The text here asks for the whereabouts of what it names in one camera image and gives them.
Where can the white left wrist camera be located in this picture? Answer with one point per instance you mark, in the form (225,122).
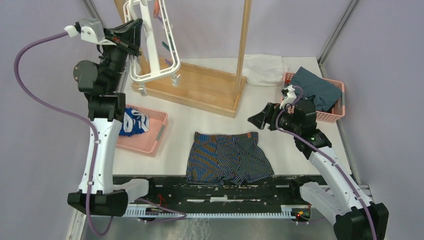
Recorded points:
(90,30)

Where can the blue white underwear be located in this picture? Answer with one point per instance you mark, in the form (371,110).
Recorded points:
(134,123)

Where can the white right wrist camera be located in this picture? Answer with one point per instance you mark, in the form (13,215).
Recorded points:
(288,96)

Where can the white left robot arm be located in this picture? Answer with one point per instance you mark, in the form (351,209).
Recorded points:
(99,82)

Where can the teal grey underwear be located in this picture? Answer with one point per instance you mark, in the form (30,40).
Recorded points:
(323,93)

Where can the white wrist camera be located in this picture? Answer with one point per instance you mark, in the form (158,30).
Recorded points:
(90,30)
(288,96)

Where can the navy striped boxer underwear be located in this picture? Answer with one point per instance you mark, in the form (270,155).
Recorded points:
(215,159)

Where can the white slotted cable duct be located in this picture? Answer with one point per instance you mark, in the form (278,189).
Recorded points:
(144,211)

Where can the wooden hanger rack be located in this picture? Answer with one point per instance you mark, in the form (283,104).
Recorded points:
(200,87)

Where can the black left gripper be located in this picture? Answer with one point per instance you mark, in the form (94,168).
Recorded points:
(127,36)

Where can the pink basket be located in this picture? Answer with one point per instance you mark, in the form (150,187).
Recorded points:
(147,143)
(338,110)

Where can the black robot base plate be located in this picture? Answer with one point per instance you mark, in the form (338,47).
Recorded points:
(265,196)

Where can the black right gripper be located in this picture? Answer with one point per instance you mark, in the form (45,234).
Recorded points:
(269,117)

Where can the white folded cloth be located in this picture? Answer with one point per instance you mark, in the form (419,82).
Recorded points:
(264,70)

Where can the pink basket right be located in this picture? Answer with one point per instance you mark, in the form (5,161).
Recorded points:
(338,110)

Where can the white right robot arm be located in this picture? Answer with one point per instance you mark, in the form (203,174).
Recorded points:
(352,213)

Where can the pink basket left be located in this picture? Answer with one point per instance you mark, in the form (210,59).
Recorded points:
(147,143)

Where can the white plastic clip hanger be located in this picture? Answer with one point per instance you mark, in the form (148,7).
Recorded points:
(148,36)

